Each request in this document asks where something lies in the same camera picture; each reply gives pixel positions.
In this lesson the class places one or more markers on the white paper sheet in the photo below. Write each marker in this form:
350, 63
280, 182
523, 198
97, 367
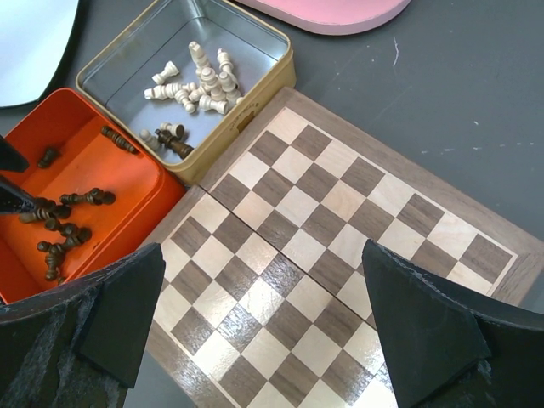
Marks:
34, 37

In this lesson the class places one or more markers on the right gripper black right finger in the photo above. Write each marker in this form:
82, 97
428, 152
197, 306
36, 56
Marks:
445, 345

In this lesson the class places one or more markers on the pink three-tier shelf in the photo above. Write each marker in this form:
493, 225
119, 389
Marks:
331, 17

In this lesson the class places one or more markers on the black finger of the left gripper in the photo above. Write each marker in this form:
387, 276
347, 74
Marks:
14, 200

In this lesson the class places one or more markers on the wooden chess board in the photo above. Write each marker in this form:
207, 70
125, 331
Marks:
264, 301

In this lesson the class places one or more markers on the dark king in beige tin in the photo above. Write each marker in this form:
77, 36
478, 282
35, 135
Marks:
174, 143

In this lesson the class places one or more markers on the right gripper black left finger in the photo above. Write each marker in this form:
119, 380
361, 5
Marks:
81, 344

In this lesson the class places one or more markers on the orange tin box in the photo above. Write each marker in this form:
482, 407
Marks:
67, 154

